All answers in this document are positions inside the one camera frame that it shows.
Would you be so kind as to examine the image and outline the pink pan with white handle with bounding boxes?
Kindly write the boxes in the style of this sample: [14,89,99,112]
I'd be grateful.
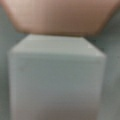
[4,0,119,120]

